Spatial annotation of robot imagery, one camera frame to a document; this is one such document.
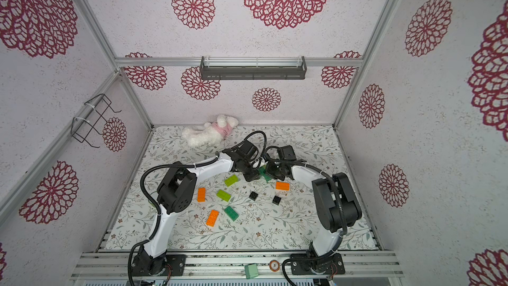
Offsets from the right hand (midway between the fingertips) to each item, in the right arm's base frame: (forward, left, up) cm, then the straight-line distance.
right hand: (263, 168), depth 94 cm
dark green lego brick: (-3, 0, +4) cm, 5 cm away
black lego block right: (-14, -6, -5) cm, 16 cm away
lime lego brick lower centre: (-12, +18, -5) cm, 22 cm away
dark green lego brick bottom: (-20, +14, -5) cm, 25 cm away
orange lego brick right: (-6, -9, -5) cm, 13 cm away
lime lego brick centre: (-5, +16, -4) cm, 17 cm away
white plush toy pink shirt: (+19, +27, +3) cm, 33 cm away
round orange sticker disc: (-39, -5, -6) cm, 40 cm away
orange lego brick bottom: (-23, +22, -4) cm, 32 cm away
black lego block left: (-12, +4, -4) cm, 14 cm away
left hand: (-1, +3, -4) cm, 5 cm away
